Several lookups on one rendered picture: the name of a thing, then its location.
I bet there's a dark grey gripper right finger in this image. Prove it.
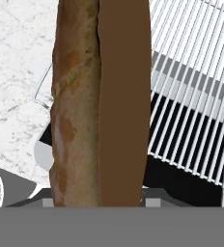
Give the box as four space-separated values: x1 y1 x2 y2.
140 187 195 207

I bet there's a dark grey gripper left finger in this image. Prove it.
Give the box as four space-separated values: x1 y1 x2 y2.
6 187 56 207

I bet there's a brown baguette bread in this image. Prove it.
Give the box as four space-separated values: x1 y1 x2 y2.
49 0 153 207

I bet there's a black toaster oven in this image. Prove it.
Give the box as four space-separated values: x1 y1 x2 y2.
142 0 224 207

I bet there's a white wire oven rack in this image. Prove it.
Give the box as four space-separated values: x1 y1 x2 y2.
147 0 224 191

